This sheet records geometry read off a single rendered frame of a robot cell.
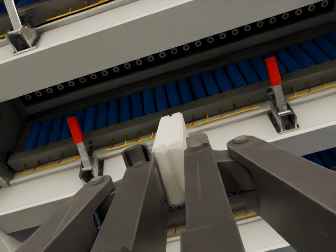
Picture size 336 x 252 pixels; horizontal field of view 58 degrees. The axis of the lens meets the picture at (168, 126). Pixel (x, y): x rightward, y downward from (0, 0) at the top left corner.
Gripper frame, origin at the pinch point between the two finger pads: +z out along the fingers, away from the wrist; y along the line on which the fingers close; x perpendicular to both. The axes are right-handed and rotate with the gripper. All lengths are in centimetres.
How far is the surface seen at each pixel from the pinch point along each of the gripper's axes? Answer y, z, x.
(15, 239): -30.5, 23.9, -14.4
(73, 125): -14.5, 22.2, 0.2
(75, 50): -9.0, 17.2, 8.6
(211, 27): 5.8, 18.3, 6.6
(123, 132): -9.4, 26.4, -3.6
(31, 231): -30.5, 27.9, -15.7
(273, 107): 11.2, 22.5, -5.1
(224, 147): 3.8, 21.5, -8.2
